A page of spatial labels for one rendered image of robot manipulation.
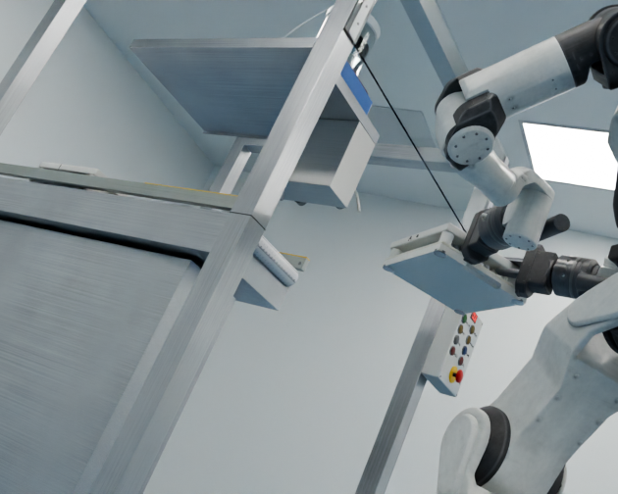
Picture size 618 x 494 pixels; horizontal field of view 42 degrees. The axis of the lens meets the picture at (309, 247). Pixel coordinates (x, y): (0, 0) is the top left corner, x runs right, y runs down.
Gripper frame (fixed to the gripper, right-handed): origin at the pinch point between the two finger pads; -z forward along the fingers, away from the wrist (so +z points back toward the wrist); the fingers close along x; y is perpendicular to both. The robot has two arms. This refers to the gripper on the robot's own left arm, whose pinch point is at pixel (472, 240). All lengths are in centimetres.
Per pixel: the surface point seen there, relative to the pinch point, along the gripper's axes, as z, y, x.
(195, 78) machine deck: -53, -71, -27
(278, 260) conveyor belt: -26.1, -32.6, 16.2
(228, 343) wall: -444, 17, -34
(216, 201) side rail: -21, -52, 12
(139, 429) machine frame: -5, -45, 64
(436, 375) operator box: -67, 30, 13
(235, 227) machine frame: -6, -46, 20
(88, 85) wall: -390, -156, -142
